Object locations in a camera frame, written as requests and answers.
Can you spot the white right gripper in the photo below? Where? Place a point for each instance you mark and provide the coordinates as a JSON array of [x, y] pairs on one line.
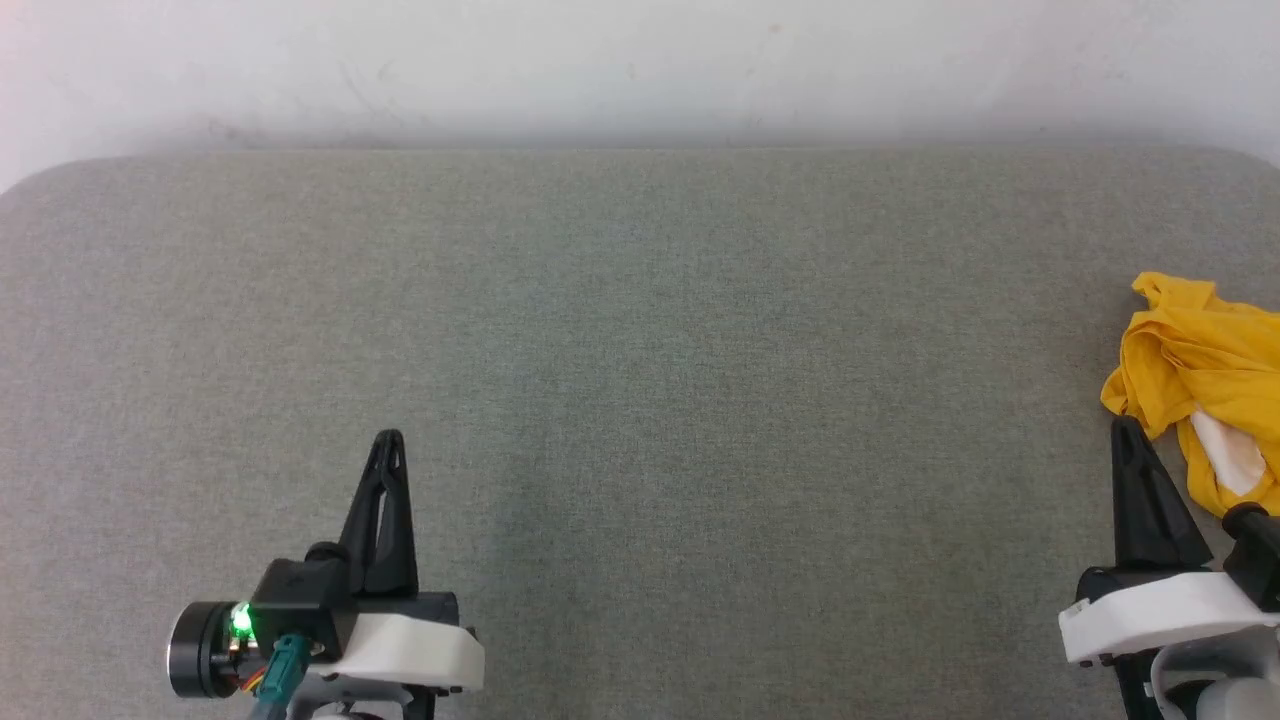
[[1150, 612]]

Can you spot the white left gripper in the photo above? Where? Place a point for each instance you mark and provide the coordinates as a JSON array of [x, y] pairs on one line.
[[420, 650]]

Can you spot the yellow tiger face hooded shirt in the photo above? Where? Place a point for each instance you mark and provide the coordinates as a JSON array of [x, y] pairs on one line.
[[1200, 350]]

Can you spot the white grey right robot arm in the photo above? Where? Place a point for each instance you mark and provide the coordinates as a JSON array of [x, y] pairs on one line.
[[1230, 695]]

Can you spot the black silver cylindrical gripper motor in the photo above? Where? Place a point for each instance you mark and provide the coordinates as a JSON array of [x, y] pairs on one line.
[[200, 650]]

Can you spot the grey fabric sofa seat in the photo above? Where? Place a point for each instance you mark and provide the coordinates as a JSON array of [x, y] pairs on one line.
[[640, 400]]

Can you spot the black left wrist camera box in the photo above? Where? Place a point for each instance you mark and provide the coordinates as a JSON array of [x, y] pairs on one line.
[[295, 590]]

